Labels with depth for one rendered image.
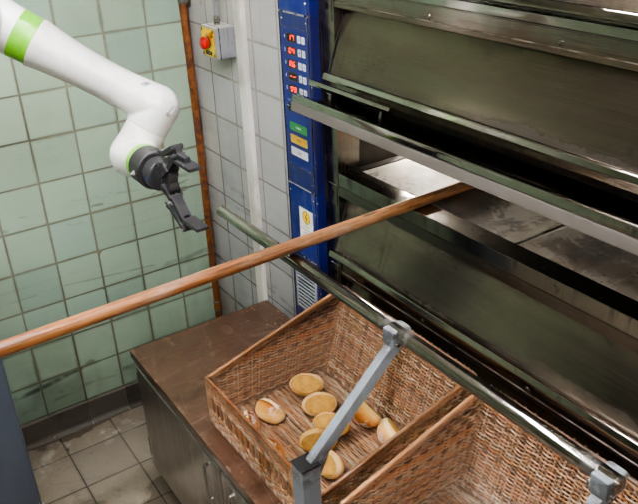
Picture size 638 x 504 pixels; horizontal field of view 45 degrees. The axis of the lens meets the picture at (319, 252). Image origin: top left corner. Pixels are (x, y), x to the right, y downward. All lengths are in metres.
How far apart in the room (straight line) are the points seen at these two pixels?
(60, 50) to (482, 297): 1.13
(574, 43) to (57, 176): 1.85
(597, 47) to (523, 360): 0.70
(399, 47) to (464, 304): 0.63
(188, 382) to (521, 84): 1.33
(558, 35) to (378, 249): 0.84
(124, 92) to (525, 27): 0.91
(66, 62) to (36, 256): 1.12
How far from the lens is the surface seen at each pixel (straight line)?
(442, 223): 1.85
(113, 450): 3.09
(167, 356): 2.50
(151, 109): 1.87
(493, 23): 1.62
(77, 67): 1.89
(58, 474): 3.06
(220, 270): 1.63
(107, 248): 2.93
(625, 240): 1.31
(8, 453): 2.50
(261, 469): 2.00
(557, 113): 1.53
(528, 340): 1.76
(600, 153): 1.47
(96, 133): 2.78
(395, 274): 2.04
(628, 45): 1.43
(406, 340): 1.43
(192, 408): 2.26
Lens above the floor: 1.97
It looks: 27 degrees down
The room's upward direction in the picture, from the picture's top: 2 degrees counter-clockwise
